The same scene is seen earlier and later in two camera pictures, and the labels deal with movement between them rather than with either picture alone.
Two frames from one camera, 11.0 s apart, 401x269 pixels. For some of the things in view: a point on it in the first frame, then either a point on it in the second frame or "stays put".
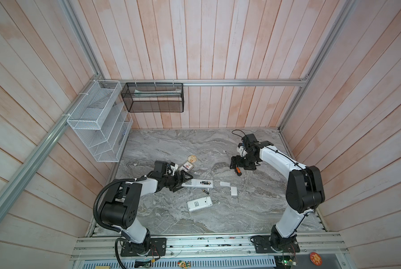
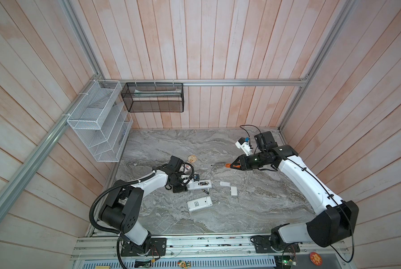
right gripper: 233,162 stays put
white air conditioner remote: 199,203 stays put
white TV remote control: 199,183 stays put
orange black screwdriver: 238,171 to 228,165
